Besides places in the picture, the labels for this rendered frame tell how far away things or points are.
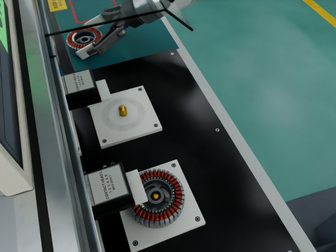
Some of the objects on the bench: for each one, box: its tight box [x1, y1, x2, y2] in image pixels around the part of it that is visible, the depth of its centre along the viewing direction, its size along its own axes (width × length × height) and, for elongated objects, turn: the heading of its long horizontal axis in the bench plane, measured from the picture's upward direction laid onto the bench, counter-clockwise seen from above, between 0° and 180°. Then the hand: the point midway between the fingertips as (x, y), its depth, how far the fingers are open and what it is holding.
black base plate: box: [72, 49, 301, 252], centre depth 67 cm, size 47×64×2 cm
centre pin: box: [119, 105, 128, 117], centre depth 71 cm, size 2×2×3 cm
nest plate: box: [120, 160, 206, 252], centre depth 59 cm, size 15×15×1 cm
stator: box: [129, 169, 185, 229], centre depth 57 cm, size 11×11×4 cm
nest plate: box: [89, 86, 163, 149], centre depth 72 cm, size 15×15×1 cm
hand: (85, 40), depth 91 cm, fingers open, 13 cm apart
